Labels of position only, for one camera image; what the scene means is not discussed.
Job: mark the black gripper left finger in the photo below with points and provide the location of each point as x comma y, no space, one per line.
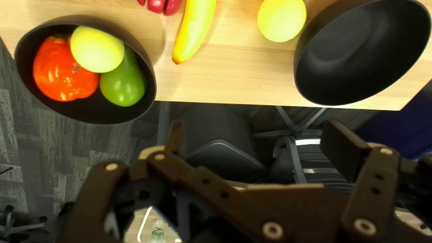
176,136

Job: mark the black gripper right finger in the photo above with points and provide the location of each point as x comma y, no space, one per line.
345,148

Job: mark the green plastic lime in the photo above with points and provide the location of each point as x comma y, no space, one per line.
126,84

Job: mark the yellow plastic banana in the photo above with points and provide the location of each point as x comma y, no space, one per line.
194,28

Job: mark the red radish with green leaves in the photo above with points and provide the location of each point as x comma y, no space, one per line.
165,7

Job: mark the orange red plastic pepper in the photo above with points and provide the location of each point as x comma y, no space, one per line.
59,76

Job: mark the yellow green plastic lemon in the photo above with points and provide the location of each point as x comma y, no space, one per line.
282,20

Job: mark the black bowl far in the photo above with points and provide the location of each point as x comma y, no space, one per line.
97,108

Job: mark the black bowl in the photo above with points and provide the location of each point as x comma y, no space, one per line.
356,49
97,108

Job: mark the black bowl near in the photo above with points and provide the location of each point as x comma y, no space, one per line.
356,49

